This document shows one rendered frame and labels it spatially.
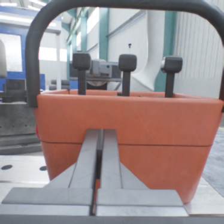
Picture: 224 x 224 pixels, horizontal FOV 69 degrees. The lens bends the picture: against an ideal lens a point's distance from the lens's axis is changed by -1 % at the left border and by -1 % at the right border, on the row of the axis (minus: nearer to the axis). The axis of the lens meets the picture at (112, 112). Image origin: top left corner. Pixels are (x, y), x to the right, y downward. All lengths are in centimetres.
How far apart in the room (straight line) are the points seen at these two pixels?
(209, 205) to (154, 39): 49
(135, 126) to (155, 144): 3
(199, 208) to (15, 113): 117
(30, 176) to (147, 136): 18
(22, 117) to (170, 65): 113
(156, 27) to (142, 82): 18
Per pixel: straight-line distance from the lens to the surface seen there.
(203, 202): 25
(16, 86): 136
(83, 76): 21
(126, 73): 21
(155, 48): 60
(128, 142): 17
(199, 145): 19
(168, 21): 987
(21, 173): 29
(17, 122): 127
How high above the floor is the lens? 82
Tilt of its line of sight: 10 degrees down
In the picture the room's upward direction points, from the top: 2 degrees clockwise
